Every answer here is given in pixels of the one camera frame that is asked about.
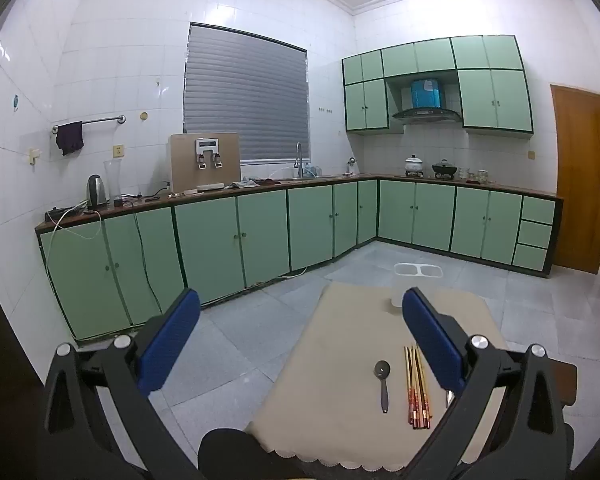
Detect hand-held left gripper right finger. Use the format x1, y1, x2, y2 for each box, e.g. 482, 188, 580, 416
401, 287, 576, 480

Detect group of glass jars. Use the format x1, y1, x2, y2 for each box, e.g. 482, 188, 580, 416
457, 167, 492, 185

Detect brown wooden door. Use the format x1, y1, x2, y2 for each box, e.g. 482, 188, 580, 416
549, 83, 600, 275

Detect green kitchen base cabinets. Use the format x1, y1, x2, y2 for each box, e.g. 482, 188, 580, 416
35, 174, 565, 342

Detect black power strip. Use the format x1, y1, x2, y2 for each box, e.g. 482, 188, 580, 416
43, 206, 89, 221

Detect bundle of wooden chopsticks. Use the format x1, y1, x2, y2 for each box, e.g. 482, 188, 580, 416
404, 344, 434, 431

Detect dark hanging towel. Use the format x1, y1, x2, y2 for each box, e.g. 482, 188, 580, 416
55, 121, 85, 157

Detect brown water dispenser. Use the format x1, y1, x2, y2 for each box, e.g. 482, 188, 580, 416
168, 132, 242, 195

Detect beige tablecloth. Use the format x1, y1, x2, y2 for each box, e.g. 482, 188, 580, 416
245, 281, 508, 471

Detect range hood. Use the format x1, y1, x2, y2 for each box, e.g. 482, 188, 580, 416
391, 77, 463, 125

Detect steel electric kettle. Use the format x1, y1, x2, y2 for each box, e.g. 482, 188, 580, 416
85, 174, 109, 212

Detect green wall cabinets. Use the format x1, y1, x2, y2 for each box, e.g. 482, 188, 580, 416
341, 34, 535, 136

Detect dark rounded object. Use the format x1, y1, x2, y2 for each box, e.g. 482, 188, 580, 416
197, 427, 292, 480

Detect grey window blind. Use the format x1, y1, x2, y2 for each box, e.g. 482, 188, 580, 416
182, 22, 311, 164

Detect white divided utensil container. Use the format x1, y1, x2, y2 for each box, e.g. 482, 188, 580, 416
393, 262, 442, 312

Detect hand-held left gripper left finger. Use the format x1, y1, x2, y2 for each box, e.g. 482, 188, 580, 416
42, 287, 203, 480

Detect brown wooden stool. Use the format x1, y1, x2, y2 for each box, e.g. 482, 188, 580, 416
554, 359, 579, 407

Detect metal towel rail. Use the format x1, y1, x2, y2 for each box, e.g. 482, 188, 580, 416
51, 115, 127, 134

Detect white cable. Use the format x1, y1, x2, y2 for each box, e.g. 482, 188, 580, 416
49, 209, 104, 242

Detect black spoon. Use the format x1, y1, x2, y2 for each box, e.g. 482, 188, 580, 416
374, 360, 392, 415

